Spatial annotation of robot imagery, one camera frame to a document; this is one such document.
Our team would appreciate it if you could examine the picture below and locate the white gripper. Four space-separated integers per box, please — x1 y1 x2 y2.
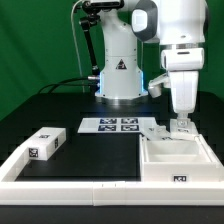
169 71 199 127

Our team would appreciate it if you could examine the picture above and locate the white door panel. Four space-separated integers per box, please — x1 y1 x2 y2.
170 119 198 140
141 125 171 141

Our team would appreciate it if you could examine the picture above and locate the white cabinet body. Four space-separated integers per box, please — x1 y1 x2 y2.
140 135 224 182

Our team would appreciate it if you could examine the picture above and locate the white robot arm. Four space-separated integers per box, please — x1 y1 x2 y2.
82 0 208 127

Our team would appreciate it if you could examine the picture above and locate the white block with markers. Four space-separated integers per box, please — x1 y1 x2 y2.
22 127 66 161

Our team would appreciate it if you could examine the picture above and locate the white U-shaped fence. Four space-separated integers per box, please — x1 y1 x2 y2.
0 147 224 206

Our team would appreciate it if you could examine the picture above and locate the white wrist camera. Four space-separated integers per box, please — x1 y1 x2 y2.
148 73 170 98

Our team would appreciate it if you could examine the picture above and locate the white marker base plate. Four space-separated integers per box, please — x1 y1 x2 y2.
78 117 157 134

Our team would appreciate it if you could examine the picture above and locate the black cable bundle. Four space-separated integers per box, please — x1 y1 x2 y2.
37 77 101 95

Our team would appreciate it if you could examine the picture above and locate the grey cable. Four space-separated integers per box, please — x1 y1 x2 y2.
70 0 86 94

